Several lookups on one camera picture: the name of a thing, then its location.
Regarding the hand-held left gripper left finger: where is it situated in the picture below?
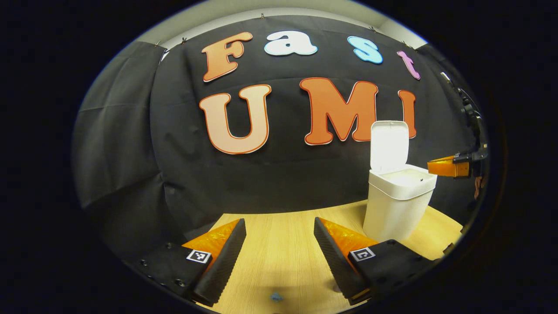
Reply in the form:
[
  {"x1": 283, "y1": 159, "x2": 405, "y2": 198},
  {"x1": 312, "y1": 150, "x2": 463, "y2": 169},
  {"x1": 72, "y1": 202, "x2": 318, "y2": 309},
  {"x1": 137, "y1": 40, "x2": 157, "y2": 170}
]
[{"x1": 131, "y1": 218, "x2": 247, "y2": 308}]

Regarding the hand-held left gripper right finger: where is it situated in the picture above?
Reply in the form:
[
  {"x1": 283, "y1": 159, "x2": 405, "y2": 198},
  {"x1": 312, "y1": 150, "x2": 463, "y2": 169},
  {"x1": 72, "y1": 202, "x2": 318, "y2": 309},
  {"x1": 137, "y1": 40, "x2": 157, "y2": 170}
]
[{"x1": 313, "y1": 217, "x2": 437, "y2": 307}]

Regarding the white desktop garbage bin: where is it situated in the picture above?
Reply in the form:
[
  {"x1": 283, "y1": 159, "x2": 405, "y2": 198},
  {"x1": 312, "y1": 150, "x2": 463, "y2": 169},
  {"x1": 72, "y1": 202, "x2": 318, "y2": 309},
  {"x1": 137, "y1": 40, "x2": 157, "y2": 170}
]
[{"x1": 363, "y1": 120, "x2": 438, "y2": 243}]

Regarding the wooden desktop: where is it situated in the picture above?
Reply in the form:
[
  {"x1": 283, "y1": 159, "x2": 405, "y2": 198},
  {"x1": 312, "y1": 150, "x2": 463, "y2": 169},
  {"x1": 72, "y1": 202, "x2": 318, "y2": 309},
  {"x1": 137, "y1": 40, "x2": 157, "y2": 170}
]
[{"x1": 198, "y1": 198, "x2": 464, "y2": 314}]

